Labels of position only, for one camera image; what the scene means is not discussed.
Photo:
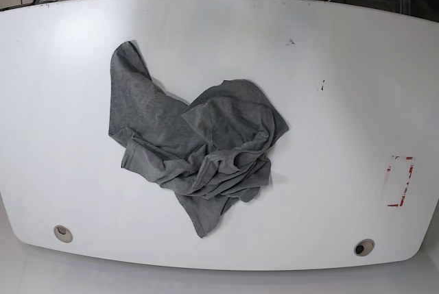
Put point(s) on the table cable grommet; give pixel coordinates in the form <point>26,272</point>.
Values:
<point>364,247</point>
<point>63,234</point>

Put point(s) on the right table cable grommet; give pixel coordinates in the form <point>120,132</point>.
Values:
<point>364,247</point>

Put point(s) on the red tape rectangle marking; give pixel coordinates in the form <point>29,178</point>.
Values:
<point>397,180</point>

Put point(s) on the left table cable grommet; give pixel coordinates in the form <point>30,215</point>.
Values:
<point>63,234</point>

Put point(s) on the grey t-shirt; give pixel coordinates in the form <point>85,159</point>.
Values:
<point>211,153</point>

